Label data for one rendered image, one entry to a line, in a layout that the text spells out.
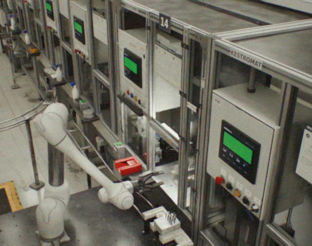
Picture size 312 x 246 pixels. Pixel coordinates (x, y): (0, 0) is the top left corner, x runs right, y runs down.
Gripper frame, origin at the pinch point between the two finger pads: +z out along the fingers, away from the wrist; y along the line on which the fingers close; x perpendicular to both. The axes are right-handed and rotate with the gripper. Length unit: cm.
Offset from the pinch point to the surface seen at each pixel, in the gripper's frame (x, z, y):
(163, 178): 10.1, 8.6, -9.7
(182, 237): -39.7, -6.5, -14.3
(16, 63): 531, -3, -85
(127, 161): 34.9, -6.8, -5.5
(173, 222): -32.7, -8.5, -8.1
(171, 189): -2.3, 7.7, -9.8
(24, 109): 363, -26, -99
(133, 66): 34, -1, 65
